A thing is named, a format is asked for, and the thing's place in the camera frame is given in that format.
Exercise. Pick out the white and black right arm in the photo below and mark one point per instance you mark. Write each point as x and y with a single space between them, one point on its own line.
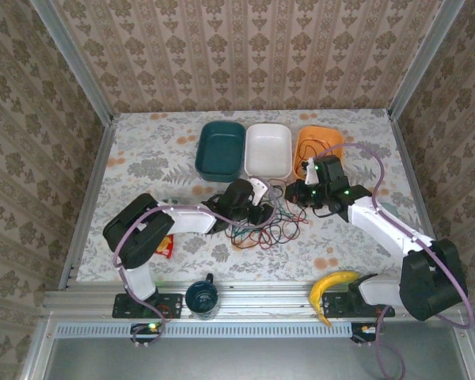
380 225

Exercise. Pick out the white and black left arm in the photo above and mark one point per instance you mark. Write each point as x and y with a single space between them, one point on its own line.
190 217

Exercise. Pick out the white plastic bin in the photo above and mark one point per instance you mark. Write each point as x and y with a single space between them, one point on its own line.
267 150

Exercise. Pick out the orange plastic bin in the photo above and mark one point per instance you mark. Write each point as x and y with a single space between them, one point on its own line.
320 136

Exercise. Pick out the teal plastic bin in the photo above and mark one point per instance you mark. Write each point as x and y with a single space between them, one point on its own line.
219 150

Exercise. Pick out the red snack packet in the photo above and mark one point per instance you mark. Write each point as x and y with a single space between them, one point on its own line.
165 247

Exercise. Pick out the floral tablecloth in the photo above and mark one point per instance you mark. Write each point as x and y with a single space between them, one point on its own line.
162 158

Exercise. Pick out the yellow banana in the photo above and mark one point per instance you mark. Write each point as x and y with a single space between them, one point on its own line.
328 281

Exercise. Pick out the dark blue mug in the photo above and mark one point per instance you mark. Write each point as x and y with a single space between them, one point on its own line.
202 301

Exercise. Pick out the grey metal shelf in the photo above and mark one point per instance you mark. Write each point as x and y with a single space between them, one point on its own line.
241 360

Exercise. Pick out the black controller board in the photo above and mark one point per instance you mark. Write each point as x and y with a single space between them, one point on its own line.
142 328
360 332

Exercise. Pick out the aluminium table rail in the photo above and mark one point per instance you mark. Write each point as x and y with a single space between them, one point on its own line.
261 295

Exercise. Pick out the aluminium side rail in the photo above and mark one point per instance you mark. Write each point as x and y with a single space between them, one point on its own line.
409 178
89 206

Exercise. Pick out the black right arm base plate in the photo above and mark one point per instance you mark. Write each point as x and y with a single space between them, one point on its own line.
340 305

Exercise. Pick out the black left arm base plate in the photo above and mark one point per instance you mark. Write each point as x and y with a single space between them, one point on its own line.
170 305

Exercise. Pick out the aluminium frame post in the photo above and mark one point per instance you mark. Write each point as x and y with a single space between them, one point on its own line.
71 55
427 55

